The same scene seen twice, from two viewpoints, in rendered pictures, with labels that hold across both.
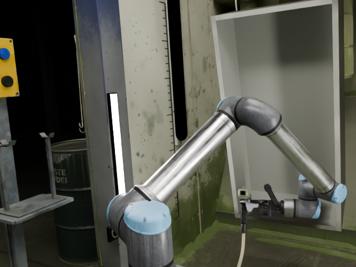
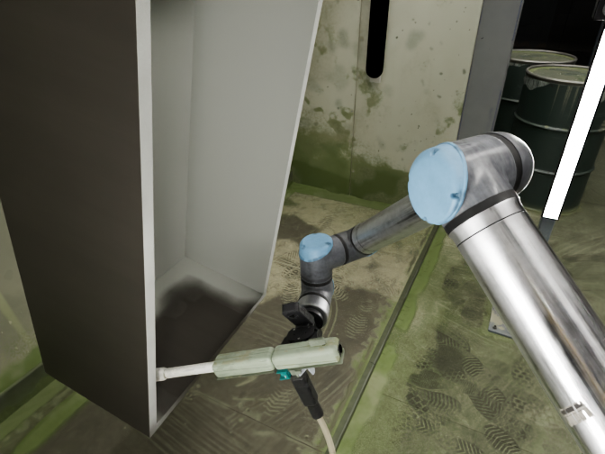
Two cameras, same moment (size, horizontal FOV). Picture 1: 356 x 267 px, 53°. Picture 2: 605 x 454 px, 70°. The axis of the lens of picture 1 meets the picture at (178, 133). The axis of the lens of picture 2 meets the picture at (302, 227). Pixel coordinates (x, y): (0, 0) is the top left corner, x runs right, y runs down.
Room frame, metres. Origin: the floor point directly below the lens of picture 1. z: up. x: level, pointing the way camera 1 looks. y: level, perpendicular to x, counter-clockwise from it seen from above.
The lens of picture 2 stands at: (1.80, 0.36, 1.46)
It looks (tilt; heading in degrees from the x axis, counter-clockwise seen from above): 31 degrees down; 266
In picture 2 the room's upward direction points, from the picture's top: straight up
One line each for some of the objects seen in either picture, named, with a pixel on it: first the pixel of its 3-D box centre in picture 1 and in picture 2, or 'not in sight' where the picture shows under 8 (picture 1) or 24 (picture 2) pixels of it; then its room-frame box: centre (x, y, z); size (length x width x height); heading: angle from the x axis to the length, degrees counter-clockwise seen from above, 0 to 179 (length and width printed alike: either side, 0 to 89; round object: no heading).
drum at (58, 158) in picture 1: (89, 197); not in sight; (2.78, 0.74, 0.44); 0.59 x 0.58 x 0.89; 40
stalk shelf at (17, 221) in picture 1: (30, 207); not in sight; (1.60, 0.70, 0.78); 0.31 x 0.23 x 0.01; 149
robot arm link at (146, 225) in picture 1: (147, 231); not in sight; (1.13, 0.12, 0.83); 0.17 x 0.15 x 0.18; 27
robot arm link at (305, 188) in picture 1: (310, 186); (319, 258); (1.68, -0.62, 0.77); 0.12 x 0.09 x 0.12; 27
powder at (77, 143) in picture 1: (83, 145); not in sight; (2.79, 0.74, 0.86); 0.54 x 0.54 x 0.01
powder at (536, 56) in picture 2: not in sight; (535, 58); (-0.25, -3.03, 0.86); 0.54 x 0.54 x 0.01
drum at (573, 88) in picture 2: not in sight; (554, 139); (-0.16, -2.38, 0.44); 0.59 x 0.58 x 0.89; 73
